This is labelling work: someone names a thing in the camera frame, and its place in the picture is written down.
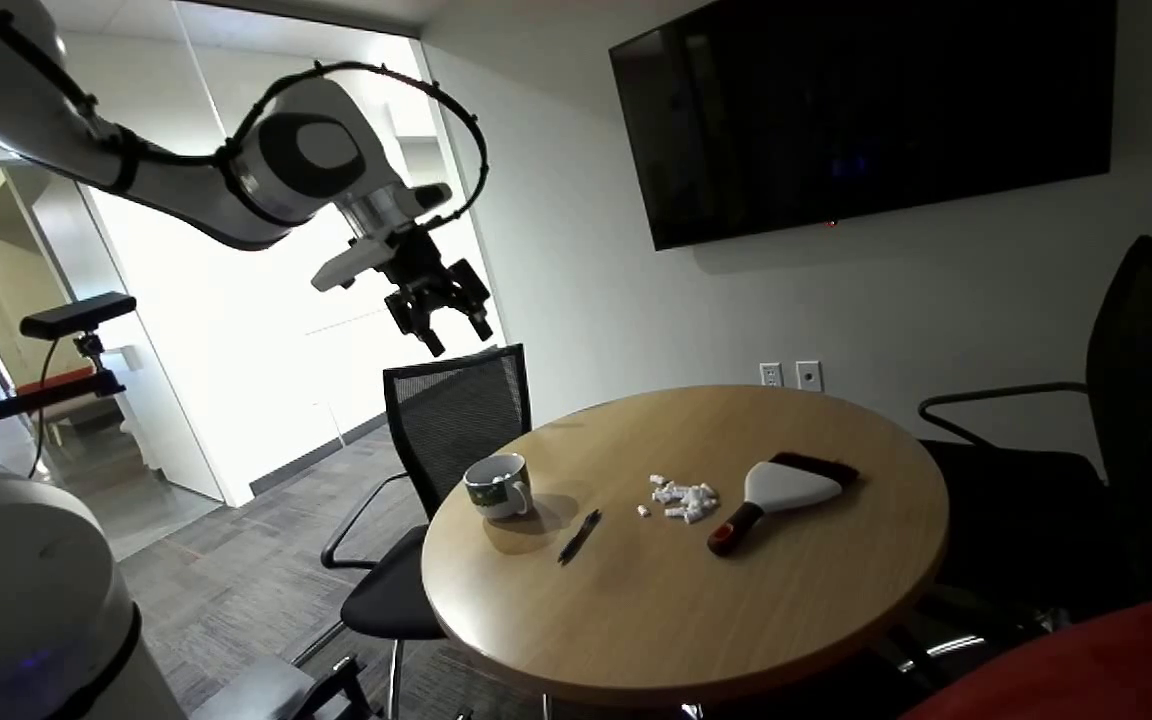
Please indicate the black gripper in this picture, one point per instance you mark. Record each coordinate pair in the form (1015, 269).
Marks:
(421, 272)

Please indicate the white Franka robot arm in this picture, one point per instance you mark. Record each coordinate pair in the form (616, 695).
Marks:
(296, 152)

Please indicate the white green mug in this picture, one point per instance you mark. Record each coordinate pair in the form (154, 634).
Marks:
(498, 484)

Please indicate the black mesh office chair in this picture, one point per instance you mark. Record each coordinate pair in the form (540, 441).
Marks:
(1150, 346)
(448, 412)

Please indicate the red cloth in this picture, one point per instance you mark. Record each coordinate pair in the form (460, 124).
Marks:
(1111, 665)

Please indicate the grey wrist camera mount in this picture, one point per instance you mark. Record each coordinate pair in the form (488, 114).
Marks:
(349, 263)

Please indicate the white wall outlet plate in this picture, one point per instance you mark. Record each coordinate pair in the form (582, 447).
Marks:
(811, 375)
(768, 375)

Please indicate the black camera stand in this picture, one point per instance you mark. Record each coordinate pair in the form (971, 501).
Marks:
(92, 363)

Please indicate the black bar camera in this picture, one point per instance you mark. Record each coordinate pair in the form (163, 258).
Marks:
(79, 312)

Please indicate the black wall television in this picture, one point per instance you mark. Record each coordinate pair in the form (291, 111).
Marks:
(857, 107)

